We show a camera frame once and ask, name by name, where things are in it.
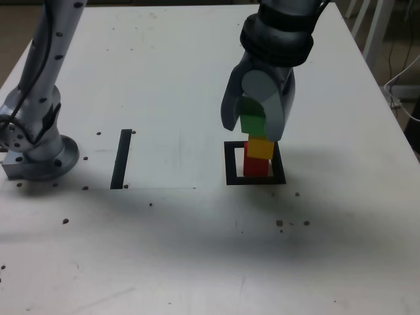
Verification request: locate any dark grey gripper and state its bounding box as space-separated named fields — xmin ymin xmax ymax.
xmin=220 ymin=51 xmax=298 ymax=142

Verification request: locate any green cube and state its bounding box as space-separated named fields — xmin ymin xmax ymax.
xmin=236 ymin=96 xmax=266 ymax=135

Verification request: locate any yellow cube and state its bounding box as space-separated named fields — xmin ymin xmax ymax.
xmin=246 ymin=136 xmax=274 ymax=159

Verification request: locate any red cube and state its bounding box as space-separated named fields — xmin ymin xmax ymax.
xmin=243 ymin=141 xmax=270 ymax=177

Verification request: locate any black tape square outline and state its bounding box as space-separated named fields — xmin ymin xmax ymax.
xmin=224 ymin=140 xmax=287 ymax=186

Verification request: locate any black tape strip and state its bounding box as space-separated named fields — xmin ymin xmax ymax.
xmin=110 ymin=129 xmax=133 ymax=190

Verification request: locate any white cable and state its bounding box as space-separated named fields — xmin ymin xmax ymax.
xmin=383 ymin=54 xmax=420 ymax=123

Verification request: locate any black cable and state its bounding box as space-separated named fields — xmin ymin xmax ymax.
xmin=388 ymin=38 xmax=415 ymax=78

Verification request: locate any white furniture frame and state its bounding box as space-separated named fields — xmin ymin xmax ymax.
xmin=344 ymin=0 xmax=396 ymax=65

